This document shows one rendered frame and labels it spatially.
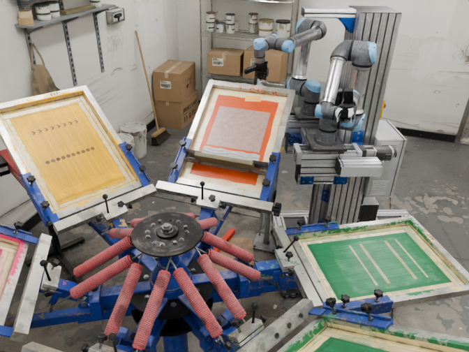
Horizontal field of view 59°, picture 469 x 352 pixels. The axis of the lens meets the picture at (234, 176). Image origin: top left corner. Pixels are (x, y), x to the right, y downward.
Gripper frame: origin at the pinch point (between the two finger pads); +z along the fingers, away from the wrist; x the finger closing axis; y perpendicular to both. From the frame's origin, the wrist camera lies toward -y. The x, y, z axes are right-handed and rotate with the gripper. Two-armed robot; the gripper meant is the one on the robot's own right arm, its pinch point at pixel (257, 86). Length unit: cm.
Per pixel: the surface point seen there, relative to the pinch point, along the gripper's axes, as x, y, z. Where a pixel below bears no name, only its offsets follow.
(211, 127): -48, -18, 0
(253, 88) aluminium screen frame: -18.0, 2.5, -11.3
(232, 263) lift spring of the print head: -144, 28, -10
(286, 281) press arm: -132, 50, 18
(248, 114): -34.7, 3.1, -3.3
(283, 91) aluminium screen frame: -17.8, 22.3, -11.3
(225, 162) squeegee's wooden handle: -77, 1, -1
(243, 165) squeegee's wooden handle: -77, 13, -1
